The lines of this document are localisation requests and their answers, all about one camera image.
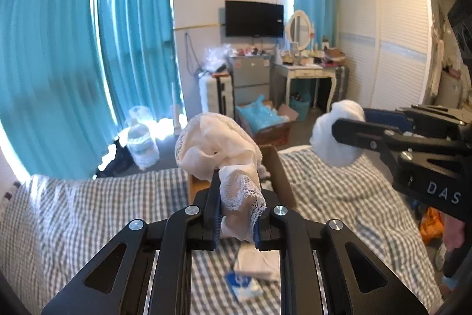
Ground blue plastic bag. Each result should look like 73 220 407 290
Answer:
236 95 290 133

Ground large water jug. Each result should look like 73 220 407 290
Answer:
125 117 160 170

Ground white suitcase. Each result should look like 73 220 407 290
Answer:
199 73 235 118

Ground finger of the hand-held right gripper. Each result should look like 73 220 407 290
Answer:
331 119 414 162
363 105 436 133

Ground white plastic bag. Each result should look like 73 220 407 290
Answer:
127 105 154 127

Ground grey drawer cabinet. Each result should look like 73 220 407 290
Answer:
228 55 272 120

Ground grey checkered bed blanket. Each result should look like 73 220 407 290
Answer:
0 144 443 315

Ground brown cardboard box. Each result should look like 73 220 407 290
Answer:
187 144 298 213

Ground cream lace underwear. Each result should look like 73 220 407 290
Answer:
174 113 267 241

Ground cardboard box with flaps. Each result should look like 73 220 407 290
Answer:
236 100 300 146

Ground black wall television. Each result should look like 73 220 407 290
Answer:
225 0 285 38

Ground teal storage basket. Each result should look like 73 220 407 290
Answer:
289 94 312 122

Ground black hanging cable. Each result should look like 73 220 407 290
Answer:
183 32 197 76

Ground clear plastic bags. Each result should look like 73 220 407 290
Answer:
202 45 237 74

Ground person's right hand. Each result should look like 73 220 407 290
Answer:
444 215 468 252

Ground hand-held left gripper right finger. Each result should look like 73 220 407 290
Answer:
254 190 430 315

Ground white sock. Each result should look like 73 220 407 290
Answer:
310 100 366 167

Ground orange bag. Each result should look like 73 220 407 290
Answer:
419 206 445 246

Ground black floor bag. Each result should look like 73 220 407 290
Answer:
95 141 130 177

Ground brown woven hat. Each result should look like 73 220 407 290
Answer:
322 47 346 62

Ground white wardrobe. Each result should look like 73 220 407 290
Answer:
337 0 436 113

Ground white folded cloth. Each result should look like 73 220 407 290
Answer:
234 243 281 281

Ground blue and white packet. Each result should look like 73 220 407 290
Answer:
224 271 265 303

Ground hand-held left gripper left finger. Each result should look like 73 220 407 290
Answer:
40 169 222 315

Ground white oval mirror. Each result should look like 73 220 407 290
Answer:
286 10 312 53

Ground wide teal curtain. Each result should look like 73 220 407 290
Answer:
0 0 123 180

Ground white dressing table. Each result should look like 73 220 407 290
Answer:
273 61 349 112

